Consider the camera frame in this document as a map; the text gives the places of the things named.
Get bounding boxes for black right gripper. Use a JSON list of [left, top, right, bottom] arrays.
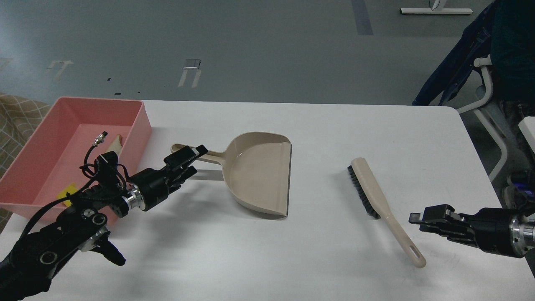
[[409, 204, 535, 258]]

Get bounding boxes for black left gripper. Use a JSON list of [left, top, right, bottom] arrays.
[[128, 145, 208, 212]]

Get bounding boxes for white bread slice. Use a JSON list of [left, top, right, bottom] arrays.
[[104, 135, 122, 156]]

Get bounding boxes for beige hand brush black bristles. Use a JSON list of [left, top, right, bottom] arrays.
[[346, 157, 427, 268]]

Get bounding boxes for beige plastic dustpan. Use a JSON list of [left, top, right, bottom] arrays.
[[197, 132, 292, 218]]

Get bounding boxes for yellow green sponge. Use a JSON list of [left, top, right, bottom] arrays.
[[56, 183, 78, 207]]

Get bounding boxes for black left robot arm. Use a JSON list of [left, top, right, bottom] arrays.
[[0, 132, 208, 301]]

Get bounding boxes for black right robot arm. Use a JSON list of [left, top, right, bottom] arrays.
[[409, 170, 534, 258]]

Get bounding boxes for pink plastic bin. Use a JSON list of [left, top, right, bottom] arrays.
[[0, 97, 151, 219]]

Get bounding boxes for white chair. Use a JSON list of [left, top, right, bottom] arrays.
[[457, 56, 534, 181]]

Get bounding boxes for beige checkered fabric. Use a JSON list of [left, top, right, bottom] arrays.
[[0, 93, 51, 176]]

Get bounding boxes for white floor stand base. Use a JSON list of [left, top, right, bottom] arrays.
[[399, 0, 473, 15]]

